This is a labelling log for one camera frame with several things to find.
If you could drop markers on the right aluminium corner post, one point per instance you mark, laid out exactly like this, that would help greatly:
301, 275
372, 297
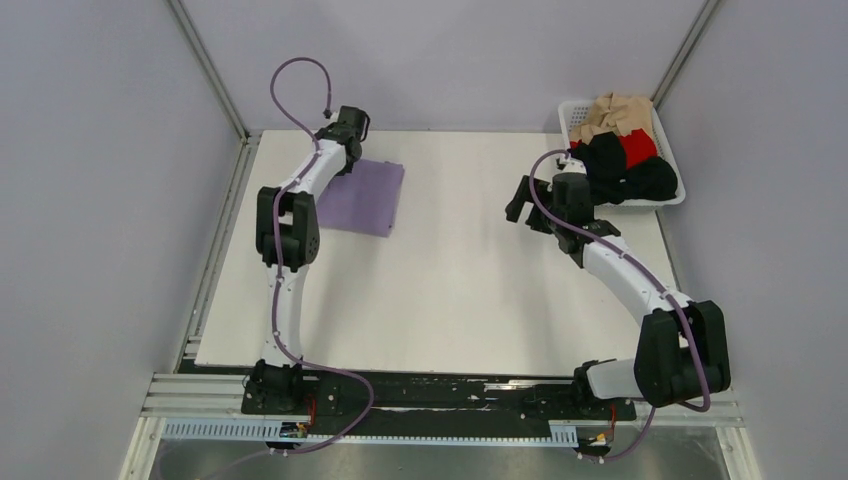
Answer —
694, 34

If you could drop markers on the aluminium corner post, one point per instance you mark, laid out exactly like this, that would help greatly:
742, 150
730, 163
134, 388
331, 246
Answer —
205, 62
694, 34

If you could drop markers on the aluminium frame rail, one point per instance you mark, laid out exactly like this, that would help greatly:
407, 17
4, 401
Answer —
220, 396

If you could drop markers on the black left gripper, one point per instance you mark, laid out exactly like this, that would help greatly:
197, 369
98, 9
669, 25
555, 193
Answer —
344, 171

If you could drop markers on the beige t shirt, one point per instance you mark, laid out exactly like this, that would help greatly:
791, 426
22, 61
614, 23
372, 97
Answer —
619, 114

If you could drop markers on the left aluminium corner post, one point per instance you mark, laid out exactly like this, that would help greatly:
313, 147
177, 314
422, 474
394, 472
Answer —
205, 62

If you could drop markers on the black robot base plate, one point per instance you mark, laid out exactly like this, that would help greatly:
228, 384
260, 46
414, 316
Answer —
406, 403

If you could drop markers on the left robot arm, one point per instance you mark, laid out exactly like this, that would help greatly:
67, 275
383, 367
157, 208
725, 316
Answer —
287, 238

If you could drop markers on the black t shirt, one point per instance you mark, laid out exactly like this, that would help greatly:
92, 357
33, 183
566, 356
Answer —
652, 180

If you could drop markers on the red t shirt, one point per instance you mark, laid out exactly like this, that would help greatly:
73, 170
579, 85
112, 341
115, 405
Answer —
608, 153

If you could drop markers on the white plastic laundry basket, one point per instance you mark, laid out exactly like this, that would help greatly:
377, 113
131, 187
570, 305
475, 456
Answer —
573, 112

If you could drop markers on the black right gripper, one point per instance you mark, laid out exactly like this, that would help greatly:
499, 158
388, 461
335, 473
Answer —
522, 195

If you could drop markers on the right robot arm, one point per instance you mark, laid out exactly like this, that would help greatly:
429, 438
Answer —
681, 353

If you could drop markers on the white slotted cable duct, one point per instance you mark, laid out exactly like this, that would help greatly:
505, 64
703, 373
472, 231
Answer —
275, 431

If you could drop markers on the purple t shirt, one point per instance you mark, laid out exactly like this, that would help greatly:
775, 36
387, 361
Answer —
364, 201

